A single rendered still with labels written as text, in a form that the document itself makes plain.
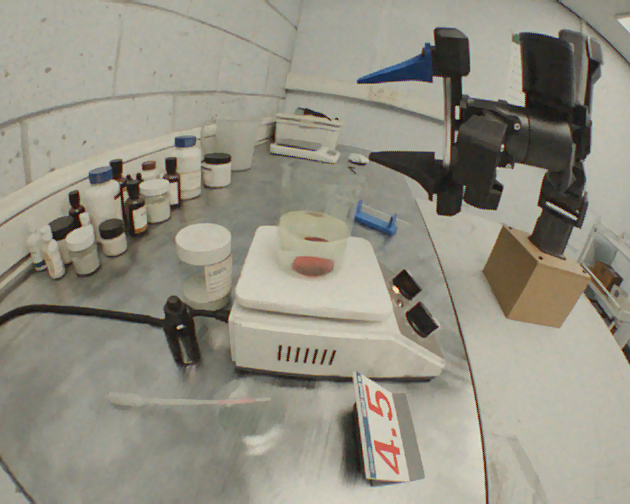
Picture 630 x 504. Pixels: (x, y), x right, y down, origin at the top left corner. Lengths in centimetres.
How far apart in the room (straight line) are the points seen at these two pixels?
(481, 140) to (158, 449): 32
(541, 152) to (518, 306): 26
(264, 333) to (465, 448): 21
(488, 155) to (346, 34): 155
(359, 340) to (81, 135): 57
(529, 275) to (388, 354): 27
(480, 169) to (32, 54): 60
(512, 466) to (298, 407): 22
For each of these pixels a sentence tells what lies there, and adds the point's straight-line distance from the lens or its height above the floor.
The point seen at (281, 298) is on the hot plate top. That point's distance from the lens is 20.
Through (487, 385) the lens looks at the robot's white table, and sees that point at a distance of 34.
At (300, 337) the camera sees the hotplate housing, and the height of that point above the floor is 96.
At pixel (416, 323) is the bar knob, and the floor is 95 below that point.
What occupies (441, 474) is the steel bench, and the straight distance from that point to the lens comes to 26.
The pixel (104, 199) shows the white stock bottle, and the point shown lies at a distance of 46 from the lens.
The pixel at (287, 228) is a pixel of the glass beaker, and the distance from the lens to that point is 21.
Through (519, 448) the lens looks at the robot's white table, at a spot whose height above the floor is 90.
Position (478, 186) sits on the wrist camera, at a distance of 21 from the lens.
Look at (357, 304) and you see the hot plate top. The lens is 21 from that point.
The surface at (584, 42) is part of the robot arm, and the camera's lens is 47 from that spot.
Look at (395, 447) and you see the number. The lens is 24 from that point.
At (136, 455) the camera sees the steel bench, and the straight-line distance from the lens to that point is 24.
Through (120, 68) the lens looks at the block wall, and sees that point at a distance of 66.
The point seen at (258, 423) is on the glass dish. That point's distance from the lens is 24.
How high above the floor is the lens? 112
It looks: 30 degrees down
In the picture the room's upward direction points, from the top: 10 degrees clockwise
